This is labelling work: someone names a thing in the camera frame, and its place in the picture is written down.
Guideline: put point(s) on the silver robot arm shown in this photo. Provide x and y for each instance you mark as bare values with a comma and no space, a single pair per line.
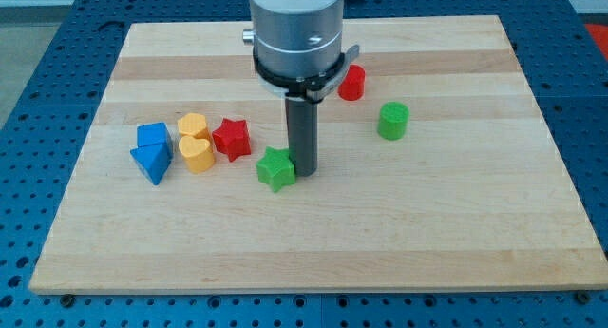
297,46

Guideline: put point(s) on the yellow heart block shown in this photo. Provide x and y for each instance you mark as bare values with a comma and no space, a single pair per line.
198,154

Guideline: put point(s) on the wooden board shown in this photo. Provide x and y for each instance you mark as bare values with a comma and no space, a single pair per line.
474,198

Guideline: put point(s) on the blue triangle block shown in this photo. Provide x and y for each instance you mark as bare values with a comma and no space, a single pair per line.
153,161

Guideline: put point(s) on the yellow hexagon block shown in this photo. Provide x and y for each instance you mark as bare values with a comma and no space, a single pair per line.
194,125

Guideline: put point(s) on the red cylinder block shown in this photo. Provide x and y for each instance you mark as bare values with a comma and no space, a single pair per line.
353,86

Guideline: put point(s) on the green star block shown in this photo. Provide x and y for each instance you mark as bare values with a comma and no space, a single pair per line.
276,169

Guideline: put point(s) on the red star block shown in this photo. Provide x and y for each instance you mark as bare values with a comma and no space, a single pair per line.
232,139

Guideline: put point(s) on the green cylinder block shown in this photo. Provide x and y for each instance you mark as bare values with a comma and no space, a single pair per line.
393,120

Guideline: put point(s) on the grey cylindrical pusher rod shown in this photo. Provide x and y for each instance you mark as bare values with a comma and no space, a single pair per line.
301,119

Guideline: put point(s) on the blue cube block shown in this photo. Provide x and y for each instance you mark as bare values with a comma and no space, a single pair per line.
153,134

